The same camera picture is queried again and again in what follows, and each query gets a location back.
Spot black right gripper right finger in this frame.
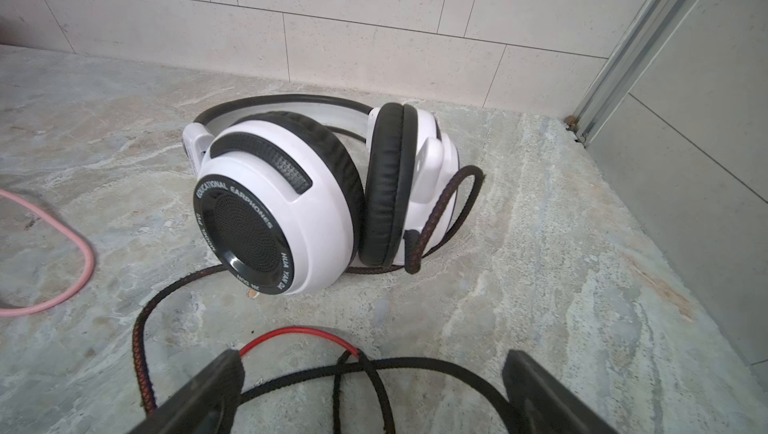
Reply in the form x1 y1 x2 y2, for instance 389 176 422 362
502 350 617 434

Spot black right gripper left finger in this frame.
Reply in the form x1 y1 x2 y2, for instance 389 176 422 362
130 350 245 434

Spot white black headphones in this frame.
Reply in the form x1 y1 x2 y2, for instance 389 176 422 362
182 94 461 295

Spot aluminium corner post right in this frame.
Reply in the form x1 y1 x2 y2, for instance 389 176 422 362
566 0 699 146

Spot black red braided cable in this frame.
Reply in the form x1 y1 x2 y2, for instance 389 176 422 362
131 165 521 434

